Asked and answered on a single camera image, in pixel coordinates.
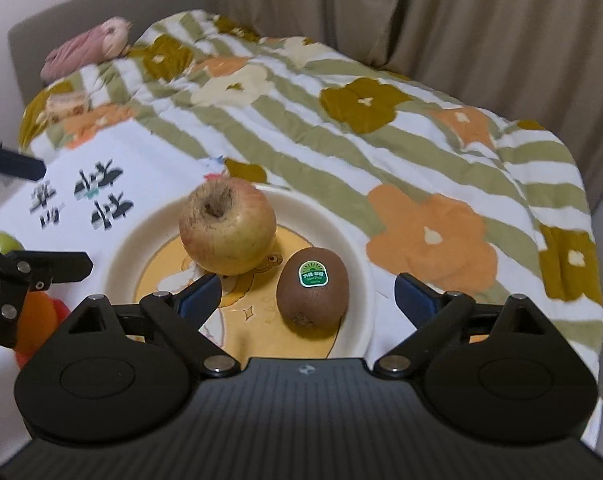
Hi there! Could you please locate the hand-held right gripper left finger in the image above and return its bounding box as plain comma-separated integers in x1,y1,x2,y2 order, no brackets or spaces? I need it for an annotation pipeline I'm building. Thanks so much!
66,274,242,378

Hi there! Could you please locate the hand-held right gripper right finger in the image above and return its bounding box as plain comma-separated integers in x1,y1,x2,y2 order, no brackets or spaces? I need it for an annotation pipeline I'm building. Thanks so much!
374,272,545,378

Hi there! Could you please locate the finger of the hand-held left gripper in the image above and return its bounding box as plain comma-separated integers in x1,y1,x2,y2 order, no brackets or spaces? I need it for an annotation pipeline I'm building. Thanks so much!
0,237,95,292
0,125,48,183

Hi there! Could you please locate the large orange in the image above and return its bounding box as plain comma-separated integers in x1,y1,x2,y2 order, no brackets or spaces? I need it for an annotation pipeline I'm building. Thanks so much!
12,290,72,366

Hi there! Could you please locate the green apple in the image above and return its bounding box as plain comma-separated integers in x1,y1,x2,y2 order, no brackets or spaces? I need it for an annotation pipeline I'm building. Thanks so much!
0,231,26,256

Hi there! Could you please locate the cream bowl with yellow print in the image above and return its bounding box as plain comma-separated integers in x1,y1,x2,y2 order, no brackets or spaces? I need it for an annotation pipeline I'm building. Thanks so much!
102,187,377,361

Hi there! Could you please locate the brown kiwi with green sticker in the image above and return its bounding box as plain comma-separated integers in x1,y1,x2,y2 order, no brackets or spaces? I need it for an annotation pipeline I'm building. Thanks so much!
275,247,349,330

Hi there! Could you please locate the white fruit-printed cloth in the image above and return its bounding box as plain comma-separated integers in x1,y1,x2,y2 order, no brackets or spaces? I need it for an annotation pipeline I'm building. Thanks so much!
0,122,412,376

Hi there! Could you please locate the pink plush toy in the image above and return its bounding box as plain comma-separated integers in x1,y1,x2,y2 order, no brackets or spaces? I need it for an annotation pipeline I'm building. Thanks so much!
40,16,133,82

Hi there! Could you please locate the floral striped blanket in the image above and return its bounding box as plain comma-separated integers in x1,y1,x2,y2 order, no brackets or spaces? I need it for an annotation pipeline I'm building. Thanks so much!
18,9,603,361

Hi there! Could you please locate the beige curtain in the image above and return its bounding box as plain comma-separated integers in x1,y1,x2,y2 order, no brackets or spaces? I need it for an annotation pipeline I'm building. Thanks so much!
204,0,603,211

